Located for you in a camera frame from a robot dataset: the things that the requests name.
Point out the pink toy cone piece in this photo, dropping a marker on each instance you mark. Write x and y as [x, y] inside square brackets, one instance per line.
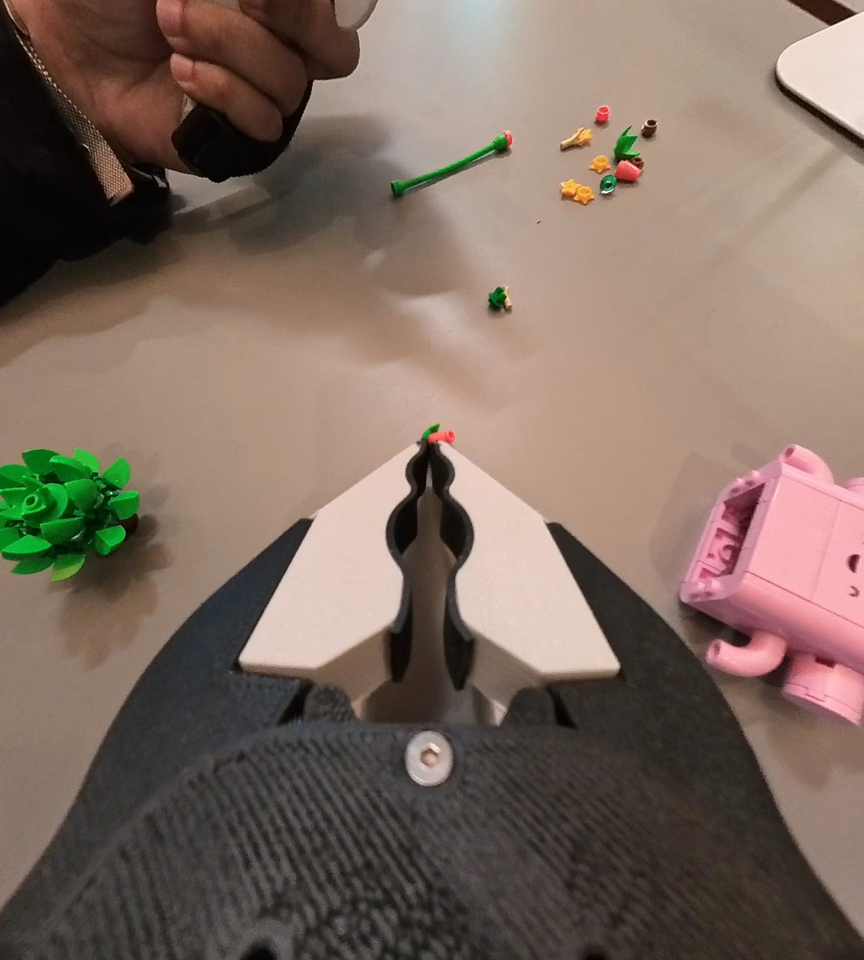
[627, 172]

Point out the pink toy brick pot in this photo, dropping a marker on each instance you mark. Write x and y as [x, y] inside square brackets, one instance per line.
[814, 570]

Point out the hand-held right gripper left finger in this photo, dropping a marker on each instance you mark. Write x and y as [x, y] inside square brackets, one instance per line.
[327, 600]

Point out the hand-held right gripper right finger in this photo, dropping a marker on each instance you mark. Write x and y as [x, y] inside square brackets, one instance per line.
[529, 600]

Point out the green toy leaf piece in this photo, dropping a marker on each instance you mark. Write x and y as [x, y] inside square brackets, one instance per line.
[625, 144]

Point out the tan toy twig piece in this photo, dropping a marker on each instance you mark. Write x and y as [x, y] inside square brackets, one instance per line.
[576, 139]

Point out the small green tan toy piece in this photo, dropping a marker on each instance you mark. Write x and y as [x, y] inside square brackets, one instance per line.
[498, 298]

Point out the yellow toy star flower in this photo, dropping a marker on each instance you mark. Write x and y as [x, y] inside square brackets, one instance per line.
[570, 187]
[599, 163]
[585, 196]

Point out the small green red toy bud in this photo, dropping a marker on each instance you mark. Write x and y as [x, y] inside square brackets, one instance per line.
[439, 434]

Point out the green toy stem red tip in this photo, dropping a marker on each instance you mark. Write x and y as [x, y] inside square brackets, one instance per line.
[447, 171]

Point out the person's left forearm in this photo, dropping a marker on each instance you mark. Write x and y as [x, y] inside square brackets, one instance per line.
[11, 187]

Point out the green toy brick plant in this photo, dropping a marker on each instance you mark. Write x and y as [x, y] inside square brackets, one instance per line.
[56, 510]

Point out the white flat board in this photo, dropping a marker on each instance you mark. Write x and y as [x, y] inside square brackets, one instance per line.
[859, 75]

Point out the person's left hand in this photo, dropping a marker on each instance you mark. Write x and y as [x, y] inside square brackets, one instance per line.
[124, 75]

